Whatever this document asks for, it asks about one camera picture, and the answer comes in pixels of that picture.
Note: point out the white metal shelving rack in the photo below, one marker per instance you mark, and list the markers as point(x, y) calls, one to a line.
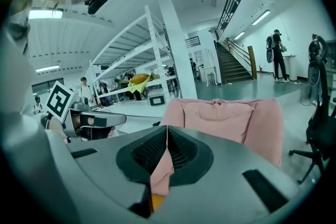
point(155, 42)

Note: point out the white round pedestal table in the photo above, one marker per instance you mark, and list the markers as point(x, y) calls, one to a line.
point(292, 68)

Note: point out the white side table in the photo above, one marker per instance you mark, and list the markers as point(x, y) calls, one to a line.
point(208, 73)

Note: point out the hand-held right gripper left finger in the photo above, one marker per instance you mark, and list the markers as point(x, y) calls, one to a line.
point(105, 165)

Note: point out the large pink cushion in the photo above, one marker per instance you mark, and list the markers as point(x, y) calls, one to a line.
point(267, 128)

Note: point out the small pink cushion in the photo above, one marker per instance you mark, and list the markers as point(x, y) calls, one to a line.
point(218, 120)

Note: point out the red fire extinguisher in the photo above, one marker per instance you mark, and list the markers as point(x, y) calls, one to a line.
point(260, 68)

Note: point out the wooden staircase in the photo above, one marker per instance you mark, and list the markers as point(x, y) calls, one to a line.
point(232, 65)

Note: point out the person's white shirt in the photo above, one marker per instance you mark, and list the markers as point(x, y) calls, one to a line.
point(18, 91)

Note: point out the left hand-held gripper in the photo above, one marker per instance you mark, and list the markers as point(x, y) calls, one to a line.
point(59, 101)

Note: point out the burger-shaped plush cushion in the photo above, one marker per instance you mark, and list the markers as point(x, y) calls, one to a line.
point(140, 78)

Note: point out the white pillar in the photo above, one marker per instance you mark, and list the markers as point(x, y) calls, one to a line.
point(178, 55)

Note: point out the ceiling light tube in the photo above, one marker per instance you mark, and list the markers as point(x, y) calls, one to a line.
point(47, 68)
point(46, 14)
point(261, 17)
point(239, 35)

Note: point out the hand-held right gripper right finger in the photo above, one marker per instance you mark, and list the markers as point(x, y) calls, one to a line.
point(223, 191)

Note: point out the black office chair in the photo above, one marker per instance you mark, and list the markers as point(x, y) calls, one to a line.
point(321, 126)

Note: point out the black metal railing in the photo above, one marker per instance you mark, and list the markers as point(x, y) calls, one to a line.
point(231, 10)

